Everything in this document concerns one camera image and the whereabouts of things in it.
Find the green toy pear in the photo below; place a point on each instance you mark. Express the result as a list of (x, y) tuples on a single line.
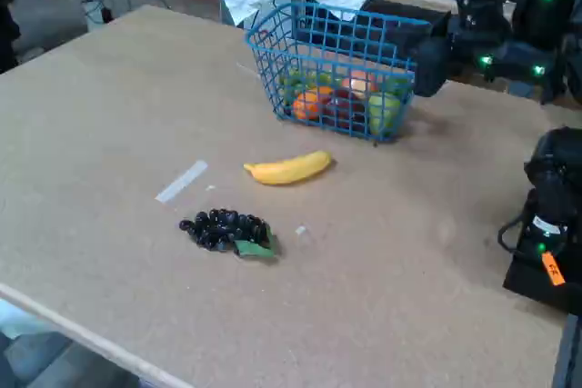
[(381, 112)]

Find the pink orange toy peach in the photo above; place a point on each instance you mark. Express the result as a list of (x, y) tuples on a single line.
[(359, 83)]

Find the black toy grapes with leaf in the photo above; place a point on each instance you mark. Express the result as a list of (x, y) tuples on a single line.
[(223, 231)]

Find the round green toy fruit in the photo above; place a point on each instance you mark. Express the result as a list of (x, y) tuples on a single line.
[(291, 83)]

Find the long white tape strip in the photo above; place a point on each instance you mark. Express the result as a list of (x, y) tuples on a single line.
[(182, 181)]

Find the yellow toy banana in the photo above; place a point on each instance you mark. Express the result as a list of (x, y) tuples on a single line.
[(286, 169)]

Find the dark red toy pomegranate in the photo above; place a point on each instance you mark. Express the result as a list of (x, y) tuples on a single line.
[(344, 111)]

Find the toy orange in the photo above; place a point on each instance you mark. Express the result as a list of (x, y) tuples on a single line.
[(305, 106)]

